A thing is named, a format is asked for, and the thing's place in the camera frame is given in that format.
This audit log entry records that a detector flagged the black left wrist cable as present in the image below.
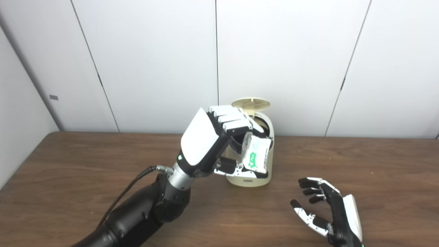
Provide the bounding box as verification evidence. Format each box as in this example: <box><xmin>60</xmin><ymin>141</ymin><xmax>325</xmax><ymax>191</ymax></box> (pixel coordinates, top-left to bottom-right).
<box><xmin>98</xmin><ymin>165</ymin><xmax>174</xmax><ymax>228</ymax></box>

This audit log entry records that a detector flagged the cream-colored bin body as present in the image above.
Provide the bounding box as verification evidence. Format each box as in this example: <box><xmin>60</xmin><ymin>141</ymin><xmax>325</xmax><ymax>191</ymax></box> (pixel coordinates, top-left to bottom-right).
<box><xmin>226</xmin><ymin>111</ymin><xmax>275</xmax><ymax>188</ymax></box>

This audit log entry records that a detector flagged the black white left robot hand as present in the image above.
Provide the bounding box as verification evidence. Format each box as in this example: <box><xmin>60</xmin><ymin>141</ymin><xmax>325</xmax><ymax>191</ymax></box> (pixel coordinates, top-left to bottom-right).
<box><xmin>177</xmin><ymin>105</ymin><xmax>274</xmax><ymax>179</ymax></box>

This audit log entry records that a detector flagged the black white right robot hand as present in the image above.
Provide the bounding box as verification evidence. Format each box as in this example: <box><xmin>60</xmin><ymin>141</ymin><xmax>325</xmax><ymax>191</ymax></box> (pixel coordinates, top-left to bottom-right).
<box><xmin>290</xmin><ymin>177</ymin><xmax>363</xmax><ymax>247</ymax></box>

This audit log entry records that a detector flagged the cream round bin lid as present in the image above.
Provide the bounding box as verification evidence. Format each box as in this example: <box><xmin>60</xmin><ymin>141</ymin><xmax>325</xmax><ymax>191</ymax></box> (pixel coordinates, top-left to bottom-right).
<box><xmin>232</xmin><ymin>98</ymin><xmax>271</xmax><ymax>116</ymax></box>

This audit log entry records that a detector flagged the green white milk carton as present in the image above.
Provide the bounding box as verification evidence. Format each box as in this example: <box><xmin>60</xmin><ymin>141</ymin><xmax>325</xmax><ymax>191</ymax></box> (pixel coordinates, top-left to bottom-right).
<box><xmin>241</xmin><ymin>133</ymin><xmax>272</xmax><ymax>174</ymax></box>

